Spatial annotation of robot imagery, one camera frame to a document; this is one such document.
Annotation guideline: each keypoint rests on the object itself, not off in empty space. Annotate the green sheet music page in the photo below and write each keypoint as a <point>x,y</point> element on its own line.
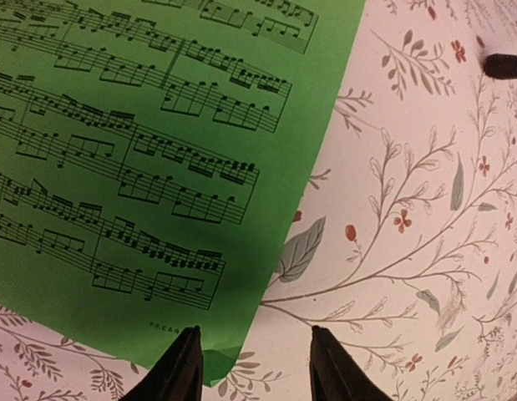
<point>152,157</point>

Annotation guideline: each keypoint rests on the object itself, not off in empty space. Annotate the light blue music stand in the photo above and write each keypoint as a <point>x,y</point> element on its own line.
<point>501,66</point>

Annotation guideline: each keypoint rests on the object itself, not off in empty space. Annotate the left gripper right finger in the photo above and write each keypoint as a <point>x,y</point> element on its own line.
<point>334,375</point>

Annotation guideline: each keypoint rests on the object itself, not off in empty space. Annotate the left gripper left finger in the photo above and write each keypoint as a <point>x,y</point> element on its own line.
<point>177,375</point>

